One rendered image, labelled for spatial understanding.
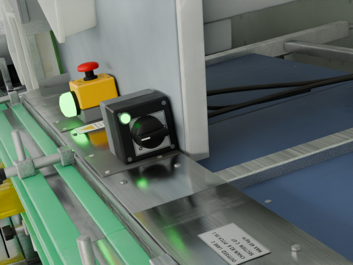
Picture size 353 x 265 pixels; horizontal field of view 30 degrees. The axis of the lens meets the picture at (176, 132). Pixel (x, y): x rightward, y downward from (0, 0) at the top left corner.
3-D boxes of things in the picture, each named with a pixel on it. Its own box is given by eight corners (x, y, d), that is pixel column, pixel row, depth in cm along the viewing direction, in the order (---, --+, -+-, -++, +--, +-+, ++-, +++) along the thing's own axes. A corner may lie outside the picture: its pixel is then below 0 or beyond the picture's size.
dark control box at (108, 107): (162, 136, 100) (110, 152, 98) (152, 87, 98) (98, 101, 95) (182, 149, 93) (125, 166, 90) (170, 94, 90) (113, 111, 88)
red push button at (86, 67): (78, 82, 120) (73, 64, 119) (99, 77, 121) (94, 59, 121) (83, 85, 117) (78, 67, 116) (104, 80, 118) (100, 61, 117)
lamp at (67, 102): (76, 112, 122) (61, 116, 121) (71, 89, 120) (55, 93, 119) (82, 116, 117) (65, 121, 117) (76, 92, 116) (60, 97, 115)
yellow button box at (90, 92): (114, 106, 125) (76, 117, 123) (105, 69, 123) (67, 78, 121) (124, 113, 119) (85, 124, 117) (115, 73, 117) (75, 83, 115)
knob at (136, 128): (165, 142, 92) (173, 147, 89) (134, 151, 90) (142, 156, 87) (158, 111, 90) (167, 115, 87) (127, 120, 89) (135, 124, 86)
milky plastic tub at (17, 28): (58, 85, 181) (27, 93, 178) (38, 4, 175) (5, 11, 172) (71, 95, 165) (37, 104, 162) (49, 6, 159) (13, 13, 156)
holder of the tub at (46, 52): (64, 103, 182) (37, 111, 180) (40, 4, 175) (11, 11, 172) (78, 114, 167) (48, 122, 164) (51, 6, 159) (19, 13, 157)
